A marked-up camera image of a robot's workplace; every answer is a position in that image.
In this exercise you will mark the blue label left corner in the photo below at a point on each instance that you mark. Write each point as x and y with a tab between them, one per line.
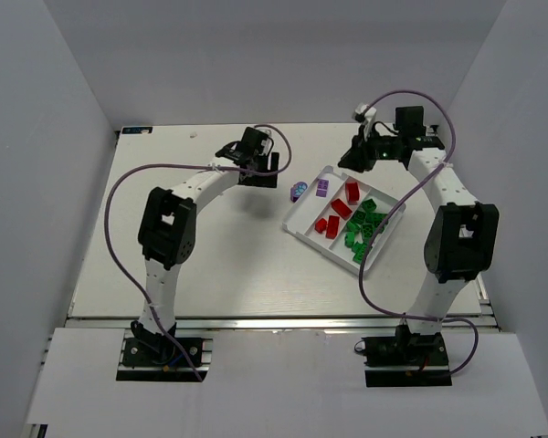
136	130

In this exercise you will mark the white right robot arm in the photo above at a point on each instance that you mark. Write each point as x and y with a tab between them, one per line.
461	239

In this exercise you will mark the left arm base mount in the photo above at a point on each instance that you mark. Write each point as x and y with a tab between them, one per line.
140	363

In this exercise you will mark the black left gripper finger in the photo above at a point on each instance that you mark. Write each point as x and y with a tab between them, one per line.
273	164
258	181

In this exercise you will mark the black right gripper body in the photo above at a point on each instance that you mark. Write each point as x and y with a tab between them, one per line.
359	151

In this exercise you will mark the small red lego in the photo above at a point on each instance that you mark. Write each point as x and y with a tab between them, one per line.
320	226

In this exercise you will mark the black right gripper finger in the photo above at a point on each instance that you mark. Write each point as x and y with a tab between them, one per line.
364	162
354	156

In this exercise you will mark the red and green lego stack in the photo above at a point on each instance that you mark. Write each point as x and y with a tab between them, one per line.
332	228

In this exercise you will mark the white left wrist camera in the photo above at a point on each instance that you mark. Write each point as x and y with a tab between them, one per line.
266	142

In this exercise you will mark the purple paw print lego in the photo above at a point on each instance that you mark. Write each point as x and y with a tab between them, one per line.
297	190

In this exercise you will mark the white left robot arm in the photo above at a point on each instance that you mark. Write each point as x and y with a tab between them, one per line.
168	230

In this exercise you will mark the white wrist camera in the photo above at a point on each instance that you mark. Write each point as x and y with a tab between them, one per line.
364	115
266	142

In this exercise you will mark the green 2x4 lego plate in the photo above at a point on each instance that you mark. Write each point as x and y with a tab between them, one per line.
375	219

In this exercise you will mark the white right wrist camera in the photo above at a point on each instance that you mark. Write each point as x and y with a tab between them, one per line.
364	115

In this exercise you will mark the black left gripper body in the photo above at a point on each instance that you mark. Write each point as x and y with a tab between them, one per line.
259	178

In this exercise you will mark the white three-compartment tray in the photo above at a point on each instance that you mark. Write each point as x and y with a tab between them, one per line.
302	216

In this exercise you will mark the small green lego brick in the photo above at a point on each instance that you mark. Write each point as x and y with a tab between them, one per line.
358	257

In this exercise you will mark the green 2x2 lego brick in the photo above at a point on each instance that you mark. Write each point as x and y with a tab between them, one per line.
367	231

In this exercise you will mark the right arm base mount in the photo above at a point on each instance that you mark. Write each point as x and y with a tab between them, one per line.
404	360

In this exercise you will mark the aluminium table edge rail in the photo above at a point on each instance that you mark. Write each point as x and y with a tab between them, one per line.
244	323

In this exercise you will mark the red lego brick top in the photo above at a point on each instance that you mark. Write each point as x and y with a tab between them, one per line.
341	208

